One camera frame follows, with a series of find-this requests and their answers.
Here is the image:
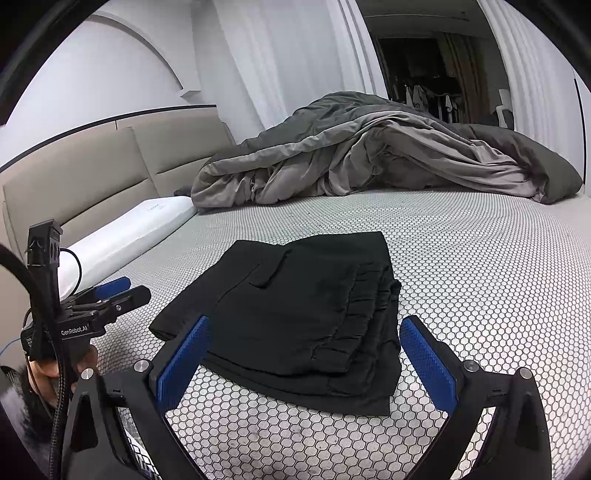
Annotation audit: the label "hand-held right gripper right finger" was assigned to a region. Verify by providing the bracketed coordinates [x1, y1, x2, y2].
[399, 315, 553, 480]

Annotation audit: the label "clothes rack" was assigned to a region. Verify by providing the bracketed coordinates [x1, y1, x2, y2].
[385, 76, 462, 124]

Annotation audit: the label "thin black wire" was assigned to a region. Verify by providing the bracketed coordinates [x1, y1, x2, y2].
[59, 248, 85, 297]

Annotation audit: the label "brown curtain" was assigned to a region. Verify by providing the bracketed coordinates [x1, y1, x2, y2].
[436, 32, 506, 125]

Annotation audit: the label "white curtain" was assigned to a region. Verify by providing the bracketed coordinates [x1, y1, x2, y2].
[210, 0, 389, 144]
[478, 0, 591, 185]

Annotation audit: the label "person's left forearm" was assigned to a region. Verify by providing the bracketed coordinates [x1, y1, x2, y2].
[0, 364, 51, 462]

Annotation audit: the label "beige padded headboard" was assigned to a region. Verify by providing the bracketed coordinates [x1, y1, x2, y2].
[0, 105, 238, 365]

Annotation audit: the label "white pillow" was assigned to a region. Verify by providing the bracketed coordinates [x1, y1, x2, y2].
[58, 195, 198, 298]

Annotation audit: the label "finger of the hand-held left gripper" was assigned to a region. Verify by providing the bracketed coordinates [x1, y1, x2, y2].
[90, 276, 132, 301]
[102, 285, 152, 318]

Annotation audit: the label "person's left hand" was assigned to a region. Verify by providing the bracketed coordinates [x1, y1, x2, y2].
[27, 344, 100, 409]

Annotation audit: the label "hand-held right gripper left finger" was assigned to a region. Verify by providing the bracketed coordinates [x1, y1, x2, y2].
[62, 315, 212, 480]

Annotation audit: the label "black braided cable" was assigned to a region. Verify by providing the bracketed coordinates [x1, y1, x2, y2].
[0, 244, 77, 478]

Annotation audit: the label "grey honeycomb mattress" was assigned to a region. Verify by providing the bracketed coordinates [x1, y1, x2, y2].
[60, 187, 591, 480]

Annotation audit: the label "grey duvet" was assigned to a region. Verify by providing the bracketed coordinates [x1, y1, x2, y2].
[190, 91, 583, 213]

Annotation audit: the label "white chair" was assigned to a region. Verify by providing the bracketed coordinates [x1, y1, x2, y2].
[496, 89, 515, 131]

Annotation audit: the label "black pants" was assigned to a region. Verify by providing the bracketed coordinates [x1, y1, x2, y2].
[148, 231, 402, 416]

